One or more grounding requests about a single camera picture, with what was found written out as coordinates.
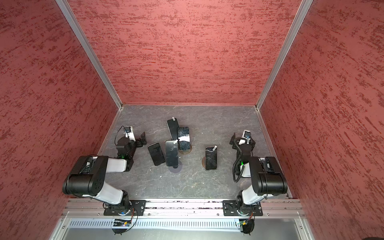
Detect pink edged phone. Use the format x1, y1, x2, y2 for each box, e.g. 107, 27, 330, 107
205, 146, 217, 170

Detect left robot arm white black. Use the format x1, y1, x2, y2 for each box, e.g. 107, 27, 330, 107
62, 131, 147, 217

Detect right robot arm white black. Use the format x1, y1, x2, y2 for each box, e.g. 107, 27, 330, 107
230, 131, 288, 217

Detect black phone rear tall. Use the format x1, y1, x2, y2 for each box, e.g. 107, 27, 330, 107
167, 117, 179, 141

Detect left base wiring connector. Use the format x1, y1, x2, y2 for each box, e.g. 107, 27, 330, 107
112, 219, 132, 235

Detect base wiring connector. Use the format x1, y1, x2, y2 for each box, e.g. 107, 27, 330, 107
239, 219, 255, 235
112, 219, 132, 235

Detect right base wiring connector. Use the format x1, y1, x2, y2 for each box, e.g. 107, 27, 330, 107
239, 219, 255, 235

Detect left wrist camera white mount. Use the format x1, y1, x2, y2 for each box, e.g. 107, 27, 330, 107
123, 126, 136, 142

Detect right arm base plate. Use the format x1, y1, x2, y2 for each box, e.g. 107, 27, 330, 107
222, 200, 263, 217

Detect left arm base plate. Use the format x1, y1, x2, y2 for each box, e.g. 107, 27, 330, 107
104, 200, 147, 217

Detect aluminium front rail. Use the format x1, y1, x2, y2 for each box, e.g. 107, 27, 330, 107
61, 198, 307, 219

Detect white slotted cable duct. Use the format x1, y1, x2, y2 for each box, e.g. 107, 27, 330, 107
68, 218, 240, 231

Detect right aluminium corner post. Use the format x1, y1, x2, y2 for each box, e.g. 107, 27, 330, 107
255, 0, 313, 111

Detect aluminium corner post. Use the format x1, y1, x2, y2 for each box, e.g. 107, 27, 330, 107
56, 0, 124, 111
255, 0, 313, 111

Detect left aluminium corner post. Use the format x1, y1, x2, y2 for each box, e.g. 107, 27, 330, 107
56, 0, 124, 111

